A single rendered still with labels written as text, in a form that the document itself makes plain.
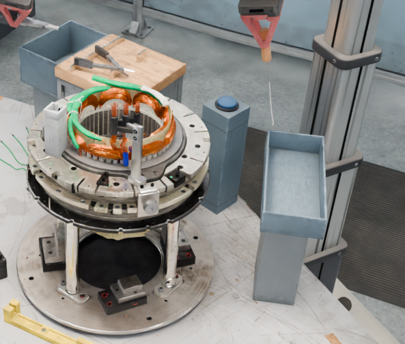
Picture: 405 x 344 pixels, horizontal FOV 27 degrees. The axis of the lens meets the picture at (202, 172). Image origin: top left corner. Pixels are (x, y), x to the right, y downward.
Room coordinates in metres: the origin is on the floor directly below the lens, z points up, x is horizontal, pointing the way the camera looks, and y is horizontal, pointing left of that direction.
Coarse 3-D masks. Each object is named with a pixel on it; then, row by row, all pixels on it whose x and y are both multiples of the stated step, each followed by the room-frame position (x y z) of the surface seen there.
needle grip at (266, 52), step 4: (264, 28) 1.30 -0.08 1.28; (260, 32) 1.29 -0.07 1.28; (264, 32) 1.29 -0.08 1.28; (264, 36) 1.29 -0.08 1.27; (264, 48) 1.29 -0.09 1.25; (268, 48) 1.29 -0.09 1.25; (264, 52) 1.29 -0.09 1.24; (268, 52) 1.29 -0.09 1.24; (264, 56) 1.29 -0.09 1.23; (268, 56) 1.29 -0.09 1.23; (264, 60) 1.29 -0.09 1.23; (268, 60) 1.29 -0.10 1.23
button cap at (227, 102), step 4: (224, 96) 1.45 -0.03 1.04; (228, 96) 1.45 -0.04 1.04; (220, 100) 1.43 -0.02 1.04; (224, 100) 1.43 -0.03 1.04; (228, 100) 1.43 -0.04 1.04; (232, 100) 1.43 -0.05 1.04; (220, 104) 1.42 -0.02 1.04; (224, 104) 1.42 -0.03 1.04; (228, 104) 1.42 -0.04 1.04; (232, 104) 1.42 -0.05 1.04; (236, 104) 1.43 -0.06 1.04; (224, 108) 1.41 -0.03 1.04; (228, 108) 1.41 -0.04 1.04; (232, 108) 1.42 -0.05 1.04
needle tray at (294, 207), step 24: (288, 144) 1.31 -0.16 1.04; (312, 144) 1.31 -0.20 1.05; (264, 168) 1.21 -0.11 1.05; (288, 168) 1.25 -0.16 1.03; (312, 168) 1.26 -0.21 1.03; (264, 192) 1.12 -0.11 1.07; (288, 192) 1.18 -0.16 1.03; (312, 192) 1.18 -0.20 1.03; (264, 216) 1.07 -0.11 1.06; (288, 216) 1.06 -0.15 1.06; (312, 216) 1.12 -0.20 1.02; (264, 240) 1.14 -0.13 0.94; (288, 240) 1.14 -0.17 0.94; (264, 264) 1.14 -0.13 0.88; (288, 264) 1.14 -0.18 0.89; (264, 288) 1.14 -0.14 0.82; (288, 288) 1.14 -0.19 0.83
